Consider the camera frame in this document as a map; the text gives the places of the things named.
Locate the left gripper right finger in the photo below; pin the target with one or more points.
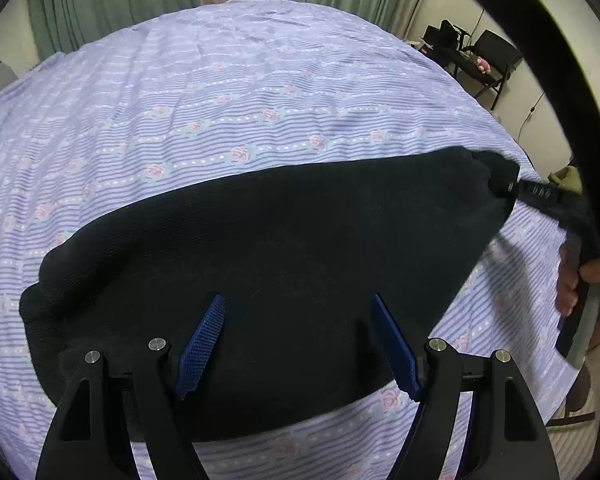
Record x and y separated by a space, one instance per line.
477 407

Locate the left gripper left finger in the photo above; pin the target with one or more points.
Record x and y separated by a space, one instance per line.
88 438

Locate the black knit pants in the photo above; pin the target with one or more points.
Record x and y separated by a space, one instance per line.
297 253

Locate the person's right hand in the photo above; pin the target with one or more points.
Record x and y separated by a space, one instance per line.
569 278

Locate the black chair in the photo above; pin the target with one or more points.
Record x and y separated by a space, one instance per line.
490 61

